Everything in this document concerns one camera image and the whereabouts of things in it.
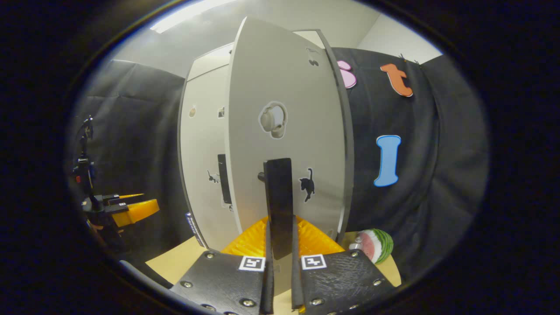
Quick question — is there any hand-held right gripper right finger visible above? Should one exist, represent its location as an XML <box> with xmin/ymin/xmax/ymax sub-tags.
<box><xmin>291</xmin><ymin>215</ymin><xmax>396</xmax><ymax>315</ymax></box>

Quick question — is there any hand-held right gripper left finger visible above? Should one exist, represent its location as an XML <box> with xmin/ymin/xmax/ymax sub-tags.
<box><xmin>171</xmin><ymin>217</ymin><xmax>274</xmax><ymax>315</ymax></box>

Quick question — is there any black door handle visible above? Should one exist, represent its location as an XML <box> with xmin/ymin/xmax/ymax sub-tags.
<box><xmin>258</xmin><ymin>158</ymin><xmax>293</xmax><ymax>261</ymax></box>
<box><xmin>217</xmin><ymin>154</ymin><xmax>232</xmax><ymax>205</ymax></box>

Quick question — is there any shoe cabinet door camera sticker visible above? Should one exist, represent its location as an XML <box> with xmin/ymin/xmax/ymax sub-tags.
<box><xmin>179</xmin><ymin>66</ymin><xmax>232</xmax><ymax>251</ymax></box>

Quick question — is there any white double-door shoe cabinet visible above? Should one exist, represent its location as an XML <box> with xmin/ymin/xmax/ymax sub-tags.
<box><xmin>177</xmin><ymin>28</ymin><xmax>355</xmax><ymax>252</ymax></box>

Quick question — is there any shoe cabinet door headphones sticker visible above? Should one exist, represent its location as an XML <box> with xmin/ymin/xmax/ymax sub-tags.
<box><xmin>225</xmin><ymin>17</ymin><xmax>350</xmax><ymax>245</ymax></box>

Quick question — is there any watermelon slice toy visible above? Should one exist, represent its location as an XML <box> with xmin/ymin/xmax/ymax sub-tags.
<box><xmin>349</xmin><ymin>228</ymin><xmax>394</xmax><ymax>264</ymax></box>

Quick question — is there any black backdrop cloth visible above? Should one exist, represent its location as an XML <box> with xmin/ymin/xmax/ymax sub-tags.
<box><xmin>70</xmin><ymin>47</ymin><xmax>489</xmax><ymax>280</ymax></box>

